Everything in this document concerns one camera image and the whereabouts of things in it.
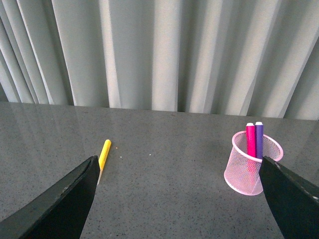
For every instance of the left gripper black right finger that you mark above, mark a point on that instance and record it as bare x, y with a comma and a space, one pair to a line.
293, 200

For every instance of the grey pleated curtain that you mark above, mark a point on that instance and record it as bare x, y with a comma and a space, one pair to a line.
230, 57

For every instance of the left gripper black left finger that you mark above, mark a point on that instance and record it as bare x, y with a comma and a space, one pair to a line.
61, 211

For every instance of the pink marker pen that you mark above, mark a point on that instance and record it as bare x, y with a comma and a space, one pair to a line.
251, 147

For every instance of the pink mesh pen cup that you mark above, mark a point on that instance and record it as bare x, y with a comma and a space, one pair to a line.
242, 170

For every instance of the yellow marker pen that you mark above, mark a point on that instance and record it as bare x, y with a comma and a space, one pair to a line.
103, 157

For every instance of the purple marker pen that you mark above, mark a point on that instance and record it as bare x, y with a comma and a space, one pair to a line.
259, 132

